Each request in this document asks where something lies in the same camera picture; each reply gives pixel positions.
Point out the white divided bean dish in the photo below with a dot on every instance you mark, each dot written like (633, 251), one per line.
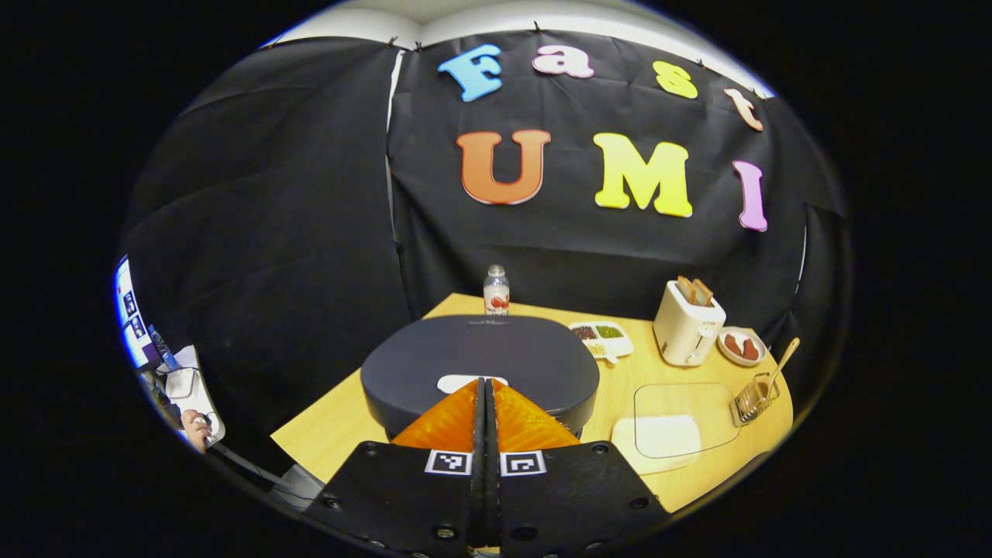
(601, 341)

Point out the small drink bottle red label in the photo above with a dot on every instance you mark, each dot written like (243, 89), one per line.
(496, 294)

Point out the white round plate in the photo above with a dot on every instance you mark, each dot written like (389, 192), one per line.
(728, 358)

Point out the white toaster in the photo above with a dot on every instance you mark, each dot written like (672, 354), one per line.
(686, 333)

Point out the computer monitor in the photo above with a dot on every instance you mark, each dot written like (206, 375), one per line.
(133, 318)

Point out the dark grey rice cooker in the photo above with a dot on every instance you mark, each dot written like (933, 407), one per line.
(480, 349)

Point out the clear glass tray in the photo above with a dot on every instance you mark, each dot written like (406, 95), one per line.
(697, 403)

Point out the wooden spoon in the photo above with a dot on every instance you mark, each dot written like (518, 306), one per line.
(784, 358)

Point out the red meat piece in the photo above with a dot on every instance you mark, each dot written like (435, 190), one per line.
(733, 345)
(750, 349)

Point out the brown toast slice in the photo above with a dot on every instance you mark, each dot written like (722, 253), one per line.
(685, 290)
(702, 293)

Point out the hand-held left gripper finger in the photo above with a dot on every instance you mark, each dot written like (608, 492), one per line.
(493, 480)
(479, 465)

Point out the white side desk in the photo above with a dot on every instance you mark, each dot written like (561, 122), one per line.
(190, 387)

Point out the black backdrop cloth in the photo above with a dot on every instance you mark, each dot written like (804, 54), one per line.
(310, 232)

